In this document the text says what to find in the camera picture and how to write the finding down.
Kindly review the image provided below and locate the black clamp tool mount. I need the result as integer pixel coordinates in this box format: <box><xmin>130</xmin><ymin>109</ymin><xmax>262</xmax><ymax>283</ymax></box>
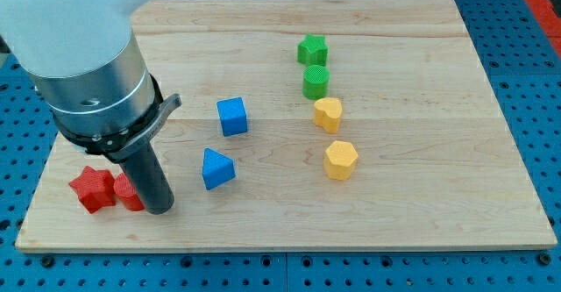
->
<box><xmin>54</xmin><ymin>74</ymin><xmax>181</xmax><ymax>163</ymax></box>

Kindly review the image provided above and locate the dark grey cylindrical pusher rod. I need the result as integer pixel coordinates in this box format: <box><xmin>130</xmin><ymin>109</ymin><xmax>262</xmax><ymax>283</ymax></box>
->
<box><xmin>119</xmin><ymin>143</ymin><xmax>174</xmax><ymax>215</ymax></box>

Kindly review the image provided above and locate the red star block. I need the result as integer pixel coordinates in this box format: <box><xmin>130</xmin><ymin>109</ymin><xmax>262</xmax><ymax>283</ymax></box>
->
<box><xmin>68</xmin><ymin>166</ymin><xmax>116</xmax><ymax>214</ymax></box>

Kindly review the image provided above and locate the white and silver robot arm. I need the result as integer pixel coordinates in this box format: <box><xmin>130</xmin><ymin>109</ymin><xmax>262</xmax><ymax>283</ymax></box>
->
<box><xmin>1</xmin><ymin>0</ymin><xmax>181</xmax><ymax>215</ymax></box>

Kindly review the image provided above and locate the green star block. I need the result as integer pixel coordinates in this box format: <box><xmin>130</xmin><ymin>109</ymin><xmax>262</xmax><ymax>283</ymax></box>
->
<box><xmin>296</xmin><ymin>34</ymin><xmax>329</xmax><ymax>66</ymax></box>

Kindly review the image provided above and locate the red cylinder block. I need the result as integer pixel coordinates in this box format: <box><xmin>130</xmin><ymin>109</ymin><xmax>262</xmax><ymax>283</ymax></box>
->
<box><xmin>113</xmin><ymin>173</ymin><xmax>145</xmax><ymax>211</ymax></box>

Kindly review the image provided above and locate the blue triangle block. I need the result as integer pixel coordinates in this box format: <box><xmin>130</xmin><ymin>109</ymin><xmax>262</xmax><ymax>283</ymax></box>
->
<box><xmin>202</xmin><ymin>148</ymin><xmax>236</xmax><ymax>190</ymax></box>

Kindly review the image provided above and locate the blue cube block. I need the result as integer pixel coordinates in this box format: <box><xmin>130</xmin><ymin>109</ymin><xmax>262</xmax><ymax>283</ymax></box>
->
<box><xmin>217</xmin><ymin>97</ymin><xmax>248</xmax><ymax>137</ymax></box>

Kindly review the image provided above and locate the light wooden board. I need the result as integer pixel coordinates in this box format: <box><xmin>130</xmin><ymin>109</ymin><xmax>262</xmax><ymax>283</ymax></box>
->
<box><xmin>15</xmin><ymin>0</ymin><xmax>557</xmax><ymax>253</ymax></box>

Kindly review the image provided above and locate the green cylinder block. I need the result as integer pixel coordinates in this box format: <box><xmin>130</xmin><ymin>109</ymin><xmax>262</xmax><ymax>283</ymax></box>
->
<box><xmin>302</xmin><ymin>65</ymin><xmax>330</xmax><ymax>100</ymax></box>

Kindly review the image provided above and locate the yellow heart block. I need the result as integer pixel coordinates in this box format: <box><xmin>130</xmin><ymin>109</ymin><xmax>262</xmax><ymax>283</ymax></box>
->
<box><xmin>312</xmin><ymin>97</ymin><xmax>343</xmax><ymax>134</ymax></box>

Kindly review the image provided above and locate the yellow hexagon block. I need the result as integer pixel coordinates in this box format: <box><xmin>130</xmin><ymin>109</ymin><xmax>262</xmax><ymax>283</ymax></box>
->
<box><xmin>323</xmin><ymin>140</ymin><xmax>359</xmax><ymax>181</ymax></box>

